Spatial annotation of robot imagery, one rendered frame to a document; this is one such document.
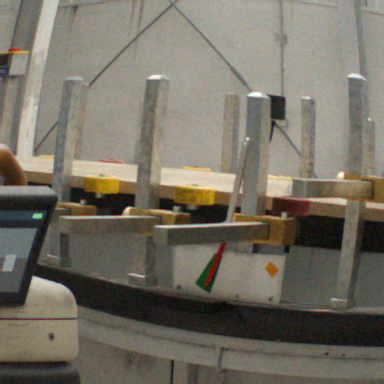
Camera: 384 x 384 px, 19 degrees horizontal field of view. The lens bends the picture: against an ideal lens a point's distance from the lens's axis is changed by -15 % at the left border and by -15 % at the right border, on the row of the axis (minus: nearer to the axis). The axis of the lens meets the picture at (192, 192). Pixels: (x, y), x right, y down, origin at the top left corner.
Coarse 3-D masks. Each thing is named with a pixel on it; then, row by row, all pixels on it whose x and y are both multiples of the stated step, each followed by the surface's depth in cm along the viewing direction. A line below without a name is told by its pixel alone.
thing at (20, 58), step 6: (0, 54) 284; (6, 54) 283; (12, 54) 281; (18, 54) 282; (24, 54) 285; (12, 60) 281; (18, 60) 283; (24, 60) 285; (0, 66) 284; (6, 66) 282; (12, 66) 281; (18, 66) 283; (24, 66) 286; (12, 72) 282; (18, 72) 284; (24, 72) 286
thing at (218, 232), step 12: (156, 228) 214; (168, 228) 213; (180, 228) 215; (192, 228) 218; (204, 228) 221; (216, 228) 224; (228, 228) 227; (240, 228) 230; (252, 228) 233; (264, 228) 237; (300, 228) 248; (156, 240) 214; (168, 240) 213; (180, 240) 216; (192, 240) 218; (204, 240) 221; (216, 240) 224; (228, 240) 227; (240, 240) 230
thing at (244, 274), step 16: (176, 256) 250; (192, 256) 248; (208, 256) 246; (224, 256) 244; (240, 256) 242; (256, 256) 239; (272, 256) 237; (176, 272) 250; (192, 272) 248; (224, 272) 244; (240, 272) 242; (256, 272) 239; (176, 288) 250; (192, 288) 248; (224, 288) 244; (240, 288) 241; (256, 288) 239; (272, 288) 237; (272, 304) 237
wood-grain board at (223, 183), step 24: (24, 168) 309; (48, 168) 318; (72, 168) 325; (96, 168) 335; (120, 168) 343; (168, 168) 369; (120, 192) 280; (168, 192) 272; (216, 192) 265; (240, 192) 263; (336, 216) 247
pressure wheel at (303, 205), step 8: (272, 200) 247; (280, 200) 244; (288, 200) 243; (296, 200) 243; (304, 200) 244; (272, 208) 246; (280, 208) 244; (288, 208) 243; (296, 208) 243; (304, 208) 244; (296, 216) 244; (304, 216) 245; (288, 248) 247
